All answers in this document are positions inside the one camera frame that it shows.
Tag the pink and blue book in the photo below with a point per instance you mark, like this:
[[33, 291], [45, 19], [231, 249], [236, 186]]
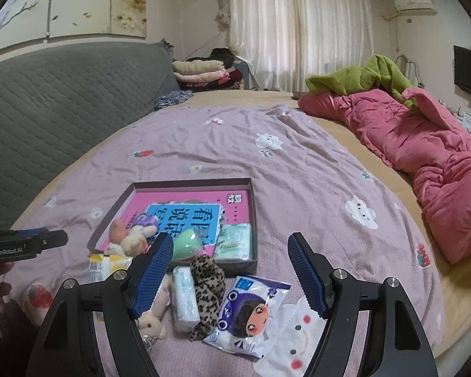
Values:
[[172, 199]]

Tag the green tissue pack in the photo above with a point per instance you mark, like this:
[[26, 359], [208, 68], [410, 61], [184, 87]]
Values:
[[233, 241]]

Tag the leopard print scrunchie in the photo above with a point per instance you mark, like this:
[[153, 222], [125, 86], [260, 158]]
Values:
[[208, 286]]

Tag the white tissue packet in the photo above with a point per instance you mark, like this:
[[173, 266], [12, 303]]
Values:
[[184, 302]]

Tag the peach makeup sponge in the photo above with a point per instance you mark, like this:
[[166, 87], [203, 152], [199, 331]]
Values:
[[117, 229]]

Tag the floral wall mural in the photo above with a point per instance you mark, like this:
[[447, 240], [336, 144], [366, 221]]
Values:
[[82, 4]]

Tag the grey quilted headboard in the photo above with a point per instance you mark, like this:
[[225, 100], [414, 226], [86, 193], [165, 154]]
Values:
[[62, 106]]

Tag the cream plush toy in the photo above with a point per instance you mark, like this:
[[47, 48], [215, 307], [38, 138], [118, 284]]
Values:
[[112, 249]]

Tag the pink folded blanket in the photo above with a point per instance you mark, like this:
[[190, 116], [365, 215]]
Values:
[[202, 76]]

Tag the dark cardboard box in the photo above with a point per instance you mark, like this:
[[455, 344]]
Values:
[[188, 186]]

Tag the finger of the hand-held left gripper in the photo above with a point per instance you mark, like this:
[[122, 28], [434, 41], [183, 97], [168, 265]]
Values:
[[27, 233], [51, 239]]

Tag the blue patterned cloth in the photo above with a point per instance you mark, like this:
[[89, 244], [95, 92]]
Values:
[[170, 100]]

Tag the cream folded blanket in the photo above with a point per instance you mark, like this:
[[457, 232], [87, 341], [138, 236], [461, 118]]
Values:
[[196, 66]]

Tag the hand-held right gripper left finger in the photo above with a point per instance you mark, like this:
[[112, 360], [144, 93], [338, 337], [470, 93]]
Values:
[[153, 279]]

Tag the white air conditioner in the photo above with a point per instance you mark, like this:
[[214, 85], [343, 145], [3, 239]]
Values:
[[414, 3]]

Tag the cartoon printed tissue packet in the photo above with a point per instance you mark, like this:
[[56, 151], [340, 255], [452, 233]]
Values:
[[247, 314]]

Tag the plush toy with lavender bow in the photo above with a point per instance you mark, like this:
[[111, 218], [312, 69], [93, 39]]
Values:
[[133, 243]]

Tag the purple satin scrunchie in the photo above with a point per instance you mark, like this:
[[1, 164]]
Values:
[[146, 222]]

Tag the metal chair frame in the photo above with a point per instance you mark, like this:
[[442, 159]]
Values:
[[410, 65]]

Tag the white curtain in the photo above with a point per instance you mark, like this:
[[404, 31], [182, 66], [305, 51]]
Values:
[[298, 27]]

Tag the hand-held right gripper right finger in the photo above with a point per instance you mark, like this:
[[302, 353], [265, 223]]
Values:
[[308, 279]]

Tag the green blanket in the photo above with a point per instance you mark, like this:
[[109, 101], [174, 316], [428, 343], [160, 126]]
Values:
[[357, 74]]

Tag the lavender printed blanket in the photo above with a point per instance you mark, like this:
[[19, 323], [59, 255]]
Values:
[[298, 172]]

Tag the yellow and white snack packet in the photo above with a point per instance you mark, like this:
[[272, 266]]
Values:
[[110, 263]]

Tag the pink quilt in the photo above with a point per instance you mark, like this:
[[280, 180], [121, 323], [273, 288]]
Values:
[[447, 157]]

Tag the dark clothes pile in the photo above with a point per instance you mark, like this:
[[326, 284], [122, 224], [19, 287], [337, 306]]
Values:
[[223, 55]]

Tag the green egg-shaped sponge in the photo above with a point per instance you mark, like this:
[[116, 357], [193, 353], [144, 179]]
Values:
[[188, 245]]

